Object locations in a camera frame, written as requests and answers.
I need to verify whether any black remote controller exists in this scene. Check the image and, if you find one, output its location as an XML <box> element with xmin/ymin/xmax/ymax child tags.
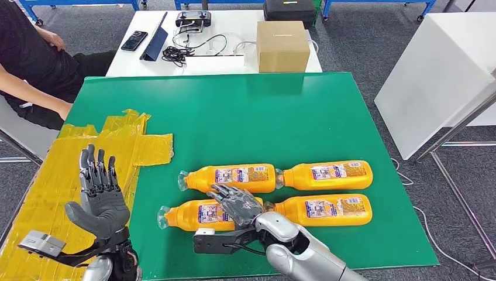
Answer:
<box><xmin>175</xmin><ymin>10</ymin><xmax>212</xmax><ymax>34</ymax></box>

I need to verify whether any silver metal frame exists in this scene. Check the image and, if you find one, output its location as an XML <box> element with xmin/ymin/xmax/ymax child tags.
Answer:
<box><xmin>414</xmin><ymin>89</ymin><xmax>496</xmax><ymax>272</ymax></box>

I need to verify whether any black smartphone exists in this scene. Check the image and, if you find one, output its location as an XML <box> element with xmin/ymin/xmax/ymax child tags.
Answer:
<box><xmin>120</xmin><ymin>30</ymin><xmax>149</xmax><ymax>52</ymax></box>

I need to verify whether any yellow tape sheet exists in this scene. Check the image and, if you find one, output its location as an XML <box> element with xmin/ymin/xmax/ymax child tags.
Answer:
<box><xmin>0</xmin><ymin>109</ymin><xmax>174</xmax><ymax>281</ymax></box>

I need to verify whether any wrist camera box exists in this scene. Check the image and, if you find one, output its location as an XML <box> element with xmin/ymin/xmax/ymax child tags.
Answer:
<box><xmin>192</xmin><ymin>228</ymin><xmax>259</xmax><ymax>256</ymax></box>
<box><xmin>17</xmin><ymin>229</ymin><xmax>117</xmax><ymax>268</ymax></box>

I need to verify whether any white side table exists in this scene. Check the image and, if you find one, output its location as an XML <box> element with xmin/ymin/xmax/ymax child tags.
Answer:
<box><xmin>374</xmin><ymin>12</ymin><xmax>496</xmax><ymax>161</ymax></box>

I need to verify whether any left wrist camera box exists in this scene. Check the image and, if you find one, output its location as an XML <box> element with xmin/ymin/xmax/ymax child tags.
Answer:
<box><xmin>17</xmin><ymin>229</ymin><xmax>117</xmax><ymax>268</ymax></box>

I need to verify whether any blue metal rack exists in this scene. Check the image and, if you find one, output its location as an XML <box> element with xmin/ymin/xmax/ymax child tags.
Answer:
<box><xmin>321</xmin><ymin>0</ymin><xmax>437</xmax><ymax>22</ymax></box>
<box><xmin>173</xmin><ymin>0</ymin><xmax>265</xmax><ymax>11</ymax></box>
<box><xmin>17</xmin><ymin>0</ymin><xmax>148</xmax><ymax>27</ymax></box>

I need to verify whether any person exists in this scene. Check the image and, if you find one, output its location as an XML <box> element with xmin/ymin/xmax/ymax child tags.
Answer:
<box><xmin>0</xmin><ymin>0</ymin><xmax>117</xmax><ymax>131</ymax></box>

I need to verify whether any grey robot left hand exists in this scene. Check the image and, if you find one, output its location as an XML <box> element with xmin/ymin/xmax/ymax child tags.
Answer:
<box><xmin>64</xmin><ymin>144</ymin><xmax>132</xmax><ymax>238</ymax></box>

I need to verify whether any grey chair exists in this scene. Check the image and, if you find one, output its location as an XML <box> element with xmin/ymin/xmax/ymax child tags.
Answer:
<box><xmin>0</xmin><ymin>95</ymin><xmax>60</xmax><ymax>167</ymax></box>

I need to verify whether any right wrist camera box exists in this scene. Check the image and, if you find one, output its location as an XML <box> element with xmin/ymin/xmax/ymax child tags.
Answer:
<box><xmin>192</xmin><ymin>228</ymin><xmax>259</xmax><ymax>256</ymax></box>

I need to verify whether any black hard case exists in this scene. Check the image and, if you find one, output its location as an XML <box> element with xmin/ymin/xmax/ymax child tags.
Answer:
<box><xmin>263</xmin><ymin>0</ymin><xmax>316</xmax><ymax>30</ymax></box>

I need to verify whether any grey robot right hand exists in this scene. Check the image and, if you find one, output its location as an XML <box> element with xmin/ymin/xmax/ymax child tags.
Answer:
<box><xmin>206</xmin><ymin>184</ymin><xmax>265</xmax><ymax>229</ymax></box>

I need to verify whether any black cable bundle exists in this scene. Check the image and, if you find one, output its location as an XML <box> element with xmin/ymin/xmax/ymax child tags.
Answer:
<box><xmin>161</xmin><ymin>33</ymin><xmax>228</xmax><ymax>68</ymax></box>

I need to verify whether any dark blue tablet case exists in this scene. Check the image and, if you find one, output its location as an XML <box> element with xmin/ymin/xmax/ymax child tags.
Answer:
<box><xmin>139</xmin><ymin>11</ymin><xmax>169</xmax><ymax>62</ymax></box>

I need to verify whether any person's left hand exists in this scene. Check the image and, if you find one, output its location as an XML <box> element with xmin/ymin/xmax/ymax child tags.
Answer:
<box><xmin>40</xmin><ymin>29</ymin><xmax>66</xmax><ymax>51</ymax></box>

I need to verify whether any orange plastic bottle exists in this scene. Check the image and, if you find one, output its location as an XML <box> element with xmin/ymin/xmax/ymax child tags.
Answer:
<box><xmin>274</xmin><ymin>160</ymin><xmax>374</xmax><ymax>191</ymax></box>
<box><xmin>177</xmin><ymin>164</ymin><xmax>277</xmax><ymax>194</ymax></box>
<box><xmin>264</xmin><ymin>193</ymin><xmax>373</xmax><ymax>227</ymax></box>
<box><xmin>157</xmin><ymin>197</ymin><xmax>264</xmax><ymax>232</ymax></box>

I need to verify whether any brown cardboard box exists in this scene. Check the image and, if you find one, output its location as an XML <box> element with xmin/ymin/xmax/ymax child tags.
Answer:
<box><xmin>256</xmin><ymin>20</ymin><xmax>311</xmax><ymax>74</ymax></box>

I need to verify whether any white floor cable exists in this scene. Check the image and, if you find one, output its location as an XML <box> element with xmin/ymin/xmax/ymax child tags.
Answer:
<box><xmin>389</xmin><ymin>158</ymin><xmax>496</xmax><ymax>281</ymax></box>

